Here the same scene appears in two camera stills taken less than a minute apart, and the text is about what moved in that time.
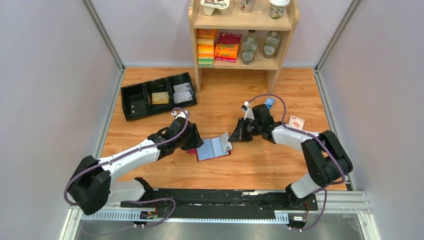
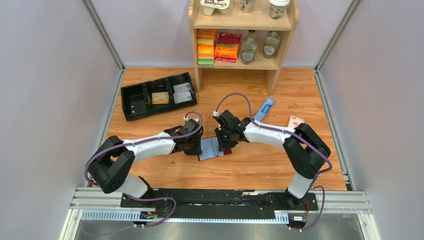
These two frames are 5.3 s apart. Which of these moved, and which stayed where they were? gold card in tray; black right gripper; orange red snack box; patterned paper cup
Moved: black right gripper
Stayed: patterned paper cup; orange red snack box; gold card in tray
